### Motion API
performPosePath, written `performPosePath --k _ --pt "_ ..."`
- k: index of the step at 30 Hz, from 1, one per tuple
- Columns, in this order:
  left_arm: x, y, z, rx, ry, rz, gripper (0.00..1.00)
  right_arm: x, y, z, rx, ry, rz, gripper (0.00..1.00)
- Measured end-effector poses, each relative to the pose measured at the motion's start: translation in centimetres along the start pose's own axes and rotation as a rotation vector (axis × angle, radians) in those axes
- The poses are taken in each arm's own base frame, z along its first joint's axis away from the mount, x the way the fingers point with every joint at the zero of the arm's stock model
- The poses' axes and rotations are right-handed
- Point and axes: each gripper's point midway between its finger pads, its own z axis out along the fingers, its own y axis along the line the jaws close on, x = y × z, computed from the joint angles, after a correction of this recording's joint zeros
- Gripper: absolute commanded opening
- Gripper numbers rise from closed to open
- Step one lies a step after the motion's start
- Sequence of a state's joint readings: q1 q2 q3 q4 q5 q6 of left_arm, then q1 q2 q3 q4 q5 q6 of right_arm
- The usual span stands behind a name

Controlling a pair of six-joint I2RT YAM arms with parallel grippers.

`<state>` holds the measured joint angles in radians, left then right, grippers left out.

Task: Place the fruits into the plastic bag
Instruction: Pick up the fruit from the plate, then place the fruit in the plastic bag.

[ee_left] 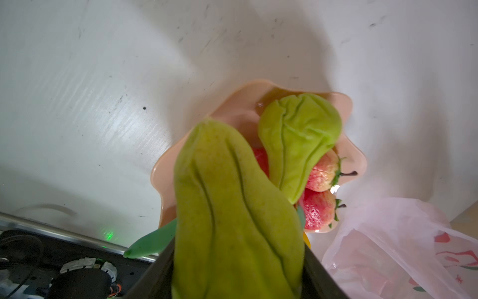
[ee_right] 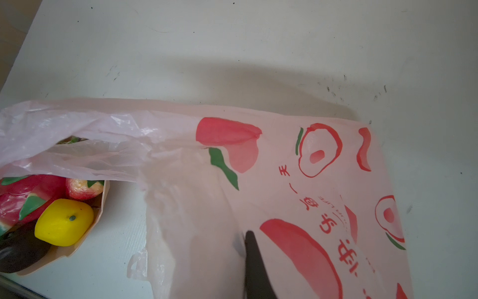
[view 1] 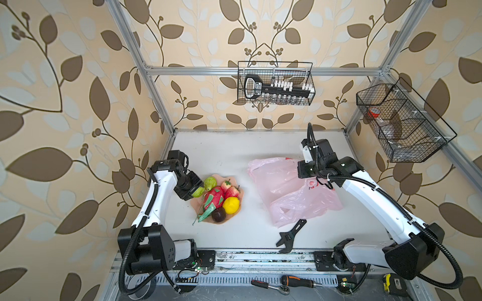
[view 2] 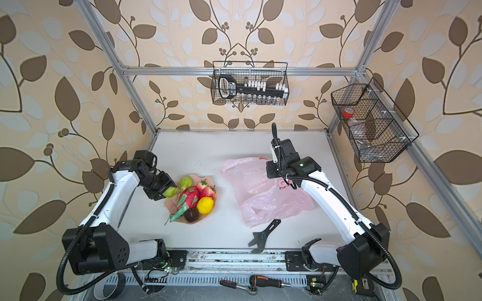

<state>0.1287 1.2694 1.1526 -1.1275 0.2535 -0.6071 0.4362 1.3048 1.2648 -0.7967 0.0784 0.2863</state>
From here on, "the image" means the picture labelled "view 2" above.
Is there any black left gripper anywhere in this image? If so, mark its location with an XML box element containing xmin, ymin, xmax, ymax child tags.
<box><xmin>139</xmin><ymin>170</ymin><xmax>177</xmax><ymax>199</ymax></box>

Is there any green pear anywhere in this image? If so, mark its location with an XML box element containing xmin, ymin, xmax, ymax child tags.
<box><xmin>162</xmin><ymin>187</ymin><xmax>177</xmax><ymax>198</ymax></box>

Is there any peach fruit plate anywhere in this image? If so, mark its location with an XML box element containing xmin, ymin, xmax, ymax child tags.
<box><xmin>164</xmin><ymin>174</ymin><xmax>219</xmax><ymax>224</ymax></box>

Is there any pink plastic bag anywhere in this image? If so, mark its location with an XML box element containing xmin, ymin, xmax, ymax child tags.
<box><xmin>221</xmin><ymin>158</ymin><xmax>315</xmax><ymax>228</ymax></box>

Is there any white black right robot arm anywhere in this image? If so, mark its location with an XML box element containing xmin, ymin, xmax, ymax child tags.
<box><xmin>266</xmin><ymin>124</ymin><xmax>402</xmax><ymax>290</ymax></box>

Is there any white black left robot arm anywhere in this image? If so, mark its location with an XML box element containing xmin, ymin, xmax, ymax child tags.
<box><xmin>56</xmin><ymin>150</ymin><xmax>176</xmax><ymax>295</ymax></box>

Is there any red dragon fruit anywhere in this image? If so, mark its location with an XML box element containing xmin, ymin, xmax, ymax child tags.
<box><xmin>168</xmin><ymin>186</ymin><xmax>200</xmax><ymax>223</ymax></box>

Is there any red strawberry far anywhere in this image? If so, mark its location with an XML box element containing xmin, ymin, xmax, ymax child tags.
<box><xmin>197</xmin><ymin>181</ymin><xmax>209</xmax><ymax>192</ymax></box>

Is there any red strawberry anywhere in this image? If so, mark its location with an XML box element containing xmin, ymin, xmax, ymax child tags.
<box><xmin>200</xmin><ymin>186</ymin><xmax>215</xmax><ymax>198</ymax></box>
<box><xmin>197</xmin><ymin>181</ymin><xmax>209</xmax><ymax>192</ymax></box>

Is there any dark purple mangosteen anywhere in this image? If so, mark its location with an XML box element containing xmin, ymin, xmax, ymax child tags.
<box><xmin>183</xmin><ymin>207</ymin><xmax>200</xmax><ymax>223</ymax></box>

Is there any red strawberry near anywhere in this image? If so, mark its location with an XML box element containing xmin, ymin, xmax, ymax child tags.
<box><xmin>200</xmin><ymin>186</ymin><xmax>215</xmax><ymax>198</ymax></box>

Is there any yellow lemon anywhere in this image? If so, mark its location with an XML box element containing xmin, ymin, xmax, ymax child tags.
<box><xmin>197</xmin><ymin>197</ymin><xmax>215</xmax><ymax>215</ymax></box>

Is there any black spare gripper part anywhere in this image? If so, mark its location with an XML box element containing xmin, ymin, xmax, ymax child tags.
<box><xmin>248</xmin><ymin>219</ymin><xmax>281</xmax><ymax>254</ymax></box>

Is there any red capped plastic bottle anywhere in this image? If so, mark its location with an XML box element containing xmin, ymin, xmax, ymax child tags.
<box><xmin>342</xmin><ymin>107</ymin><xmax>355</xmax><ymax>120</ymax></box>

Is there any black socket set holder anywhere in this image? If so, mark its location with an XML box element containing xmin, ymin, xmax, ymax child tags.
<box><xmin>217</xmin><ymin>75</ymin><xmax>289</xmax><ymax>100</ymax></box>

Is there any black tape roll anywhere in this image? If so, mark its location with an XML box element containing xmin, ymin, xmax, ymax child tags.
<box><xmin>94</xmin><ymin>272</ymin><xmax>126</xmax><ymax>300</ymax></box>

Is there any orange black screwdriver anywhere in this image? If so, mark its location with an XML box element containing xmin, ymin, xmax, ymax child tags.
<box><xmin>249</xmin><ymin>275</ymin><xmax>291</xmax><ymax>288</ymax></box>

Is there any black ratchet wrench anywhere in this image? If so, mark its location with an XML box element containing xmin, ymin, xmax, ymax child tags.
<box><xmin>219</xmin><ymin>280</ymin><xmax>258</xmax><ymax>295</ymax></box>

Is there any yellow black tape measure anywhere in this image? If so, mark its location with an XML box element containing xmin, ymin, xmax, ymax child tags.
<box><xmin>352</xmin><ymin>278</ymin><xmax>376</xmax><ymax>297</ymax></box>

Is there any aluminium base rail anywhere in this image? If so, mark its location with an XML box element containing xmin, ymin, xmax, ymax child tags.
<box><xmin>77</xmin><ymin>249</ymin><xmax>397</xmax><ymax>300</ymax></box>

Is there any black wire basket right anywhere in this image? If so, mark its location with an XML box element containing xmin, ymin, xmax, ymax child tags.
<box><xmin>331</xmin><ymin>78</ymin><xmax>419</xmax><ymax>163</ymax></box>

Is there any black wire basket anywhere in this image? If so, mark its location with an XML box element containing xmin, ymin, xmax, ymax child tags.
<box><xmin>331</xmin><ymin>78</ymin><xmax>419</xmax><ymax>163</ymax></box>
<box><xmin>209</xmin><ymin>60</ymin><xmax>290</xmax><ymax>106</ymax></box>

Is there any black wire basket centre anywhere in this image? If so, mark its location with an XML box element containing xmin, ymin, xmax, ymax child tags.
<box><xmin>209</xmin><ymin>60</ymin><xmax>290</xmax><ymax>106</ymax></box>

